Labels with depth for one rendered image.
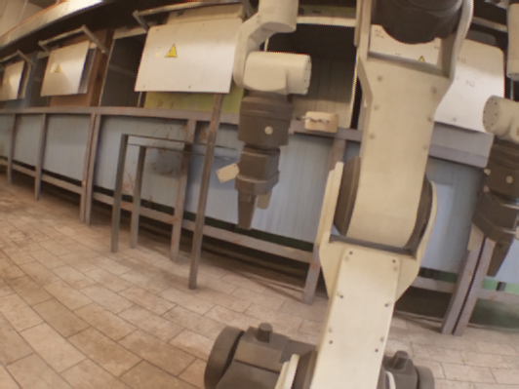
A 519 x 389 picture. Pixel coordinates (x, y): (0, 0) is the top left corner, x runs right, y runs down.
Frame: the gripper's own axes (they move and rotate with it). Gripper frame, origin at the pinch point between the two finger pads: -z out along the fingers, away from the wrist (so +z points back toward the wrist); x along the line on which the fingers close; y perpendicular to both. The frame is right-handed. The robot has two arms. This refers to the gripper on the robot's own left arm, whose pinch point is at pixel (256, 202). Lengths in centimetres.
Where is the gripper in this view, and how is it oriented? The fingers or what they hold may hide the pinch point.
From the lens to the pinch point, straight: 53.1
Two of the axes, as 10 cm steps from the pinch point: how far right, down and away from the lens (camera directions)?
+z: 1.1, -9.5, -3.0
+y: -9.5, -1.9, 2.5
